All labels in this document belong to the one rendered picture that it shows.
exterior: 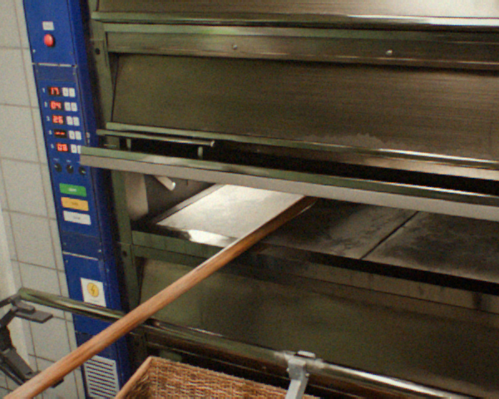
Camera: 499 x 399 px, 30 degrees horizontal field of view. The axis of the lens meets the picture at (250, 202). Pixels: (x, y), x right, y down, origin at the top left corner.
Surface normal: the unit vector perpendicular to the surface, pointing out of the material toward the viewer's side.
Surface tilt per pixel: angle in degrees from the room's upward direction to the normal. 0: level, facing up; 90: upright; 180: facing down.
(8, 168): 90
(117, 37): 90
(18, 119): 90
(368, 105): 70
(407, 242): 0
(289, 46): 90
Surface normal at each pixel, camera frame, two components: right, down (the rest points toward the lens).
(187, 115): -0.54, -0.02
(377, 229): -0.07, -0.94
